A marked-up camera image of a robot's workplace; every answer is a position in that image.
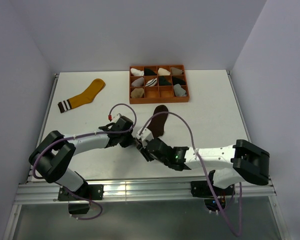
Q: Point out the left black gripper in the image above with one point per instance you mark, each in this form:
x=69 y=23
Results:
x=129 y=141

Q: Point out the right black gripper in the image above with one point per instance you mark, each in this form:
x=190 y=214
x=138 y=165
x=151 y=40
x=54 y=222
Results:
x=145 y=152

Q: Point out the dark brown sock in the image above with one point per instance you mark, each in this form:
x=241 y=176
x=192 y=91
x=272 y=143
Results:
x=157 y=123

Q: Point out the grey sock black stripes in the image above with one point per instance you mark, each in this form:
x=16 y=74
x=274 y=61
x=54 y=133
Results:
x=179 y=91

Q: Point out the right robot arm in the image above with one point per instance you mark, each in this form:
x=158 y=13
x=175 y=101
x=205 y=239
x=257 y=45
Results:
x=226 y=166

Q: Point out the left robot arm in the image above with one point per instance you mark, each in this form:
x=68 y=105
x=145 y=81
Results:
x=52 y=157

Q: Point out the beige rolled sock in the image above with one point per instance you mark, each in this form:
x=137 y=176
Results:
x=137 y=93

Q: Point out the grey rolled sock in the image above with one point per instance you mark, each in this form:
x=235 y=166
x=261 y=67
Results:
x=139 y=82

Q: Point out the mustard yellow sock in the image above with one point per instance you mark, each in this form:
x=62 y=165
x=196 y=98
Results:
x=86 y=97

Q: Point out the white black striped rolled sock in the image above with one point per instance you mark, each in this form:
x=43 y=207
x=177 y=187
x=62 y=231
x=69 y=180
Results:
x=151 y=82

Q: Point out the orange compartment tray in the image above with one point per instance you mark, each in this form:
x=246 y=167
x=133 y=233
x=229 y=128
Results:
x=158 y=94

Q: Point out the dark green rolled sock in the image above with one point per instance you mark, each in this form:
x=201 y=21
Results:
x=163 y=81

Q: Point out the black rolled sock top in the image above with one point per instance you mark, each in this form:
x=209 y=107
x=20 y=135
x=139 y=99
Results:
x=149 y=72

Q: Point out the black rolled sock right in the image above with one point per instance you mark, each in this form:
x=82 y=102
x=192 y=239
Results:
x=178 y=81

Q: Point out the cream rolled sock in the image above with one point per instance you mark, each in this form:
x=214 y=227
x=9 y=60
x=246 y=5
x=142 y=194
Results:
x=163 y=72

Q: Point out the taupe rolled sock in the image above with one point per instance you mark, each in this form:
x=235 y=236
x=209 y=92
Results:
x=176 y=71

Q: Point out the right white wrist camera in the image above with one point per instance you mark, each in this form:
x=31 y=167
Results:
x=144 y=136

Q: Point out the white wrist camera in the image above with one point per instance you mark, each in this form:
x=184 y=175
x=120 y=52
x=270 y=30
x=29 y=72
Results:
x=144 y=136
x=113 y=117

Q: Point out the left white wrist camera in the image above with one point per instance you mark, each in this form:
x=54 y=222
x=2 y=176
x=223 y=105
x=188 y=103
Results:
x=113 y=117

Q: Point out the aluminium frame rail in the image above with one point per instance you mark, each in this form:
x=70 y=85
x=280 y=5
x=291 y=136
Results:
x=136 y=190

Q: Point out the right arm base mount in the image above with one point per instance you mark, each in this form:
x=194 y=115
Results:
x=200 y=189

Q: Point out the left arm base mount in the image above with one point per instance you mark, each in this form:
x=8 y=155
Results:
x=82 y=200

